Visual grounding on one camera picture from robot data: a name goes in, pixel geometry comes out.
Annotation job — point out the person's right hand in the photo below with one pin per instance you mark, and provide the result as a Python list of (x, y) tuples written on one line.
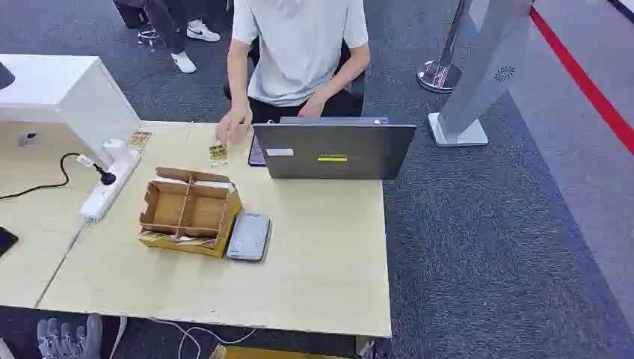
[(234, 124)]

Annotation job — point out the person's left hand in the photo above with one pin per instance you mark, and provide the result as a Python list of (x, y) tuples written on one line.
[(312, 106)]

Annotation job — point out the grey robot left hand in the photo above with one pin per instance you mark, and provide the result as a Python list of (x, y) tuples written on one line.
[(69, 339)]

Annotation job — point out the printed card with green picture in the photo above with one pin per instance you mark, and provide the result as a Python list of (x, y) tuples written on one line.
[(218, 156)]

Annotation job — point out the dark smartphone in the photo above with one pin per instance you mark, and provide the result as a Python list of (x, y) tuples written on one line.
[(256, 153)]

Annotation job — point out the white table leg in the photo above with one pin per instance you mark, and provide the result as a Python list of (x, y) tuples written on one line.
[(118, 337)]

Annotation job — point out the dark grey laptop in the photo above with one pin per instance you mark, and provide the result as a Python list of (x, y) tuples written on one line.
[(337, 151)]

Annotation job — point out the seated person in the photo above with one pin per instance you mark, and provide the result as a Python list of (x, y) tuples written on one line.
[(302, 54)]

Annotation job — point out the white card stack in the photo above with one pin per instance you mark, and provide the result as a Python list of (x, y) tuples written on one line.
[(215, 184)]

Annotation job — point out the printed card with orange picture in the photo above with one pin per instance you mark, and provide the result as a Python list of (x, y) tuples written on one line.
[(139, 140)]

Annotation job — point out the partitioned wooden card box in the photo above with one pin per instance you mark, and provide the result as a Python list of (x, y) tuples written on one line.
[(190, 210)]

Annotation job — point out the grey flat card reader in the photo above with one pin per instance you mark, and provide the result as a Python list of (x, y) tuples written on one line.
[(249, 236)]

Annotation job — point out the standing person's legs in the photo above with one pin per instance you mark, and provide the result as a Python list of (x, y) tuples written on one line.
[(168, 29)]

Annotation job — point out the black flat device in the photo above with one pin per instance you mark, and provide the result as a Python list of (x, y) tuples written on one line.
[(6, 240)]

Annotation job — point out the printed card stack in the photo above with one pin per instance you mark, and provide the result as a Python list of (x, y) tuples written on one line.
[(173, 239)]

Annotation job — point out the white power strip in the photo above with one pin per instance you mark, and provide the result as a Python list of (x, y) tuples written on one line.
[(110, 184)]

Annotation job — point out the black chair with castors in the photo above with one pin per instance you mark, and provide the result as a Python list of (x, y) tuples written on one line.
[(136, 17)]

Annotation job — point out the white plug adapter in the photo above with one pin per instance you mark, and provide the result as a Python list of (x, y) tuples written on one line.
[(84, 160)]

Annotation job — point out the white cabinet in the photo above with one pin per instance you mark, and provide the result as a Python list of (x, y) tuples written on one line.
[(64, 89)]

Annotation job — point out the grey kiosk stand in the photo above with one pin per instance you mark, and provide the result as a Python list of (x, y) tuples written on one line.
[(483, 74)]

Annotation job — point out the yellow box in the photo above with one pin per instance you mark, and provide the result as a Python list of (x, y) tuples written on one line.
[(267, 354)]

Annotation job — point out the dark lamp shade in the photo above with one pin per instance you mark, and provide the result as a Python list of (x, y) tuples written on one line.
[(5, 77)]

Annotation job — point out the red floor tape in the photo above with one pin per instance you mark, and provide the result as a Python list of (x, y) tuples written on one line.
[(584, 81)]

